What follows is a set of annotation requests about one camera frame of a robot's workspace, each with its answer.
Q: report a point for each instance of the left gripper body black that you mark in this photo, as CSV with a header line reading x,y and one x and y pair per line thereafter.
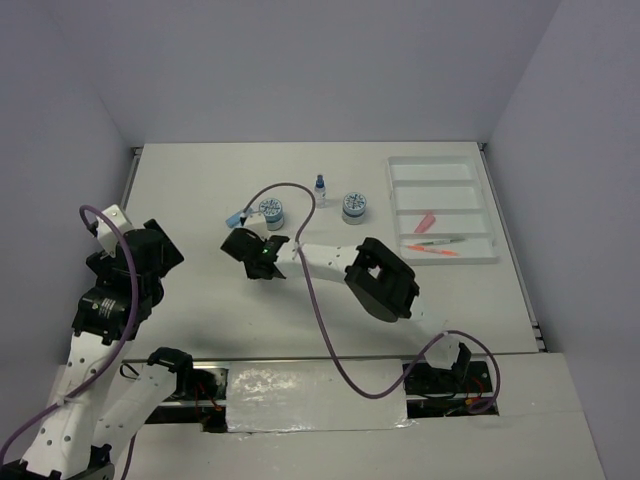
x,y
172,256

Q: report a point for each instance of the blue round jar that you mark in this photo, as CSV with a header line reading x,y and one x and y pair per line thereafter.
x,y
354,208
273,213

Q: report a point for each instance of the small clear spray bottle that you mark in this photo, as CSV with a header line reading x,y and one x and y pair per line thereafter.
x,y
320,191

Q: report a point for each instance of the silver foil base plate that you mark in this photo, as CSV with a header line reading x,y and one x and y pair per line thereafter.
x,y
304,396

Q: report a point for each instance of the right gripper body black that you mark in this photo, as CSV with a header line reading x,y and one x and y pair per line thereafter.
x,y
251,274

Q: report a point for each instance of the blue lead case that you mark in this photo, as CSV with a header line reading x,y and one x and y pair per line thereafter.
x,y
234,220

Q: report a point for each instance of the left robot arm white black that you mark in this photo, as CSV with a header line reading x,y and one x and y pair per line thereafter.
x,y
79,437

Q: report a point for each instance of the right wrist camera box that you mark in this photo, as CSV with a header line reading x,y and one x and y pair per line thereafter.
x,y
256,223

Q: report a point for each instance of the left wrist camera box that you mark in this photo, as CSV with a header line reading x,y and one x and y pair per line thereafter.
x,y
113,216

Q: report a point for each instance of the pink lead case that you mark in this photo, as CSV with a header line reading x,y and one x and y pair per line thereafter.
x,y
425,223

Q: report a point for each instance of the white compartment tray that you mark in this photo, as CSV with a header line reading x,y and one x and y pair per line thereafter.
x,y
449,187

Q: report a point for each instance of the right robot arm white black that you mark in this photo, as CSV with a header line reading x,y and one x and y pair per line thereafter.
x,y
382,283

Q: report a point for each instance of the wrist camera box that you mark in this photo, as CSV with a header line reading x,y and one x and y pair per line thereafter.
x,y
113,216
256,223

